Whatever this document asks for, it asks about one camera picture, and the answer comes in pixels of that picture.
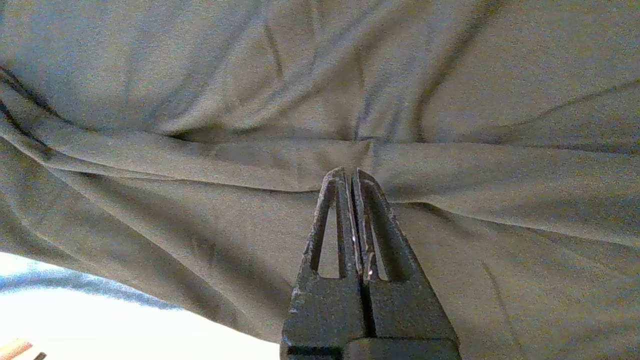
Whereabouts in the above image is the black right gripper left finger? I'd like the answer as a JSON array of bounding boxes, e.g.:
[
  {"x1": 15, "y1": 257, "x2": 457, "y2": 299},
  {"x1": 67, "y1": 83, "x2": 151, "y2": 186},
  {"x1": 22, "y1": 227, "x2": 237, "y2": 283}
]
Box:
[{"x1": 281, "y1": 167, "x2": 371, "y2": 358}]

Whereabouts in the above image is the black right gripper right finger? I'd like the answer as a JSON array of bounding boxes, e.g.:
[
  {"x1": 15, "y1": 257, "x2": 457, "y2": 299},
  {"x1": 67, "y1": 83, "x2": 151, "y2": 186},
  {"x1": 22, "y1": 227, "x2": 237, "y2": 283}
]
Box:
[{"x1": 353, "y1": 169, "x2": 458, "y2": 338}]

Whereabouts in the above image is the black t-shirt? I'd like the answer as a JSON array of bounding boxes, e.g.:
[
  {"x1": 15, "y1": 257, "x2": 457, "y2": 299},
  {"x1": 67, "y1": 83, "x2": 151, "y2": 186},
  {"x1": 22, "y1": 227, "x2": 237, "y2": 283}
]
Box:
[{"x1": 0, "y1": 0, "x2": 640, "y2": 360}]

